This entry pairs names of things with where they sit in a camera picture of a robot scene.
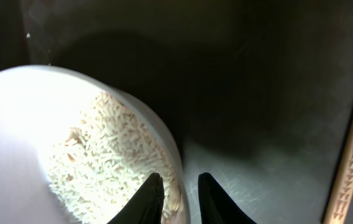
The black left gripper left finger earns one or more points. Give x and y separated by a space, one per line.
146 206

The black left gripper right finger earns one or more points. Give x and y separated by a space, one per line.
216 206

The white rice bowl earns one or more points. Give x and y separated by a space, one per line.
76 150

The dark brown tray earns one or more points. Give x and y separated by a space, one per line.
257 93

